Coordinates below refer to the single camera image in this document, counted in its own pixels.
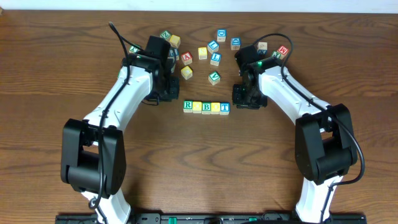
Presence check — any blue T letter block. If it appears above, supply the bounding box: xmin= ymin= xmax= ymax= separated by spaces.
xmin=220 ymin=102 xmax=230 ymax=115

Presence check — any green R letter block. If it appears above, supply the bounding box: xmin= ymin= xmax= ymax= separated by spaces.
xmin=183 ymin=100 xmax=193 ymax=113

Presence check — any yellow O letter block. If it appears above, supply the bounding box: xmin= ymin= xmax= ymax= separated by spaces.
xmin=192 ymin=101 xmax=202 ymax=114

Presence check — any green B letter block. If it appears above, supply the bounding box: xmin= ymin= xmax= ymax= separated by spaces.
xmin=201 ymin=102 xmax=211 ymax=114

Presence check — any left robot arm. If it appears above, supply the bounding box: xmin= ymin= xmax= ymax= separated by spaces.
xmin=60 ymin=53 xmax=179 ymax=223

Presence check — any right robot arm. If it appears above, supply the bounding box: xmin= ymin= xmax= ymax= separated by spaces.
xmin=233 ymin=58 xmax=358 ymax=223

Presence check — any yellow C letter block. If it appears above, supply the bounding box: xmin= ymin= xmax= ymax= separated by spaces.
xmin=181 ymin=65 xmax=193 ymax=80

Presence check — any blue P letter block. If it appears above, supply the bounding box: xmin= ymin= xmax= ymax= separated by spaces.
xmin=169 ymin=47 xmax=179 ymax=60

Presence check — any red A letter block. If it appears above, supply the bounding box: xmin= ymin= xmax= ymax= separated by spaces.
xmin=181 ymin=52 xmax=193 ymax=66

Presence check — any green V block centre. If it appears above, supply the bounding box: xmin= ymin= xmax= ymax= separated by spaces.
xmin=208 ymin=71 xmax=221 ymax=85

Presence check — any yellow block beside Z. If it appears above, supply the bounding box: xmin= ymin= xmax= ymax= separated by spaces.
xmin=169 ymin=35 xmax=181 ymax=49

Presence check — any green J letter block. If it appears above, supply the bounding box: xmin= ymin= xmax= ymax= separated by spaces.
xmin=271 ymin=51 xmax=282 ymax=59

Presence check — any blue L block lower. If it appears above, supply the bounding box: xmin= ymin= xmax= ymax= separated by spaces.
xmin=210 ymin=52 xmax=221 ymax=66

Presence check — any blue l block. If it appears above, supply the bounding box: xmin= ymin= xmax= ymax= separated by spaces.
xmin=207 ymin=40 xmax=220 ymax=54
xmin=210 ymin=52 xmax=221 ymax=66

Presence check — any green P letter block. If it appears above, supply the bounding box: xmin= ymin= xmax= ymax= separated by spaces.
xmin=129 ymin=45 xmax=141 ymax=54

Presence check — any blue X letter block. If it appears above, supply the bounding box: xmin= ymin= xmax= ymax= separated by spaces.
xmin=257 ymin=42 xmax=268 ymax=55

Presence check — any yellow S letter block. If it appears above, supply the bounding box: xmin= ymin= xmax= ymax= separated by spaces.
xmin=198 ymin=47 xmax=207 ymax=60

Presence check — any green Z letter block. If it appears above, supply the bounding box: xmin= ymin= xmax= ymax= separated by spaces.
xmin=160 ymin=30 xmax=172 ymax=42

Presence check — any blue D block right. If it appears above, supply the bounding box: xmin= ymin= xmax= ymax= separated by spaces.
xmin=231 ymin=37 xmax=241 ymax=50

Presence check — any blue d block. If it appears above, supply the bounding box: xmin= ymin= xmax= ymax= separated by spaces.
xmin=231 ymin=37 xmax=241 ymax=50
xmin=216 ymin=29 xmax=227 ymax=42

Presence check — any red M letter block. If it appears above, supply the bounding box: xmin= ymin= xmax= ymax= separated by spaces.
xmin=277 ymin=45 xmax=289 ymax=60

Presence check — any blue L block upper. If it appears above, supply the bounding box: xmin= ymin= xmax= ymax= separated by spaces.
xmin=207 ymin=40 xmax=220 ymax=54

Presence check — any blue D block top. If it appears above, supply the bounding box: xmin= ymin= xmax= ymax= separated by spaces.
xmin=216 ymin=29 xmax=227 ymax=42

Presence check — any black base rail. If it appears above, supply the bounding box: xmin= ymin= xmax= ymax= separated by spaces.
xmin=55 ymin=212 xmax=368 ymax=224

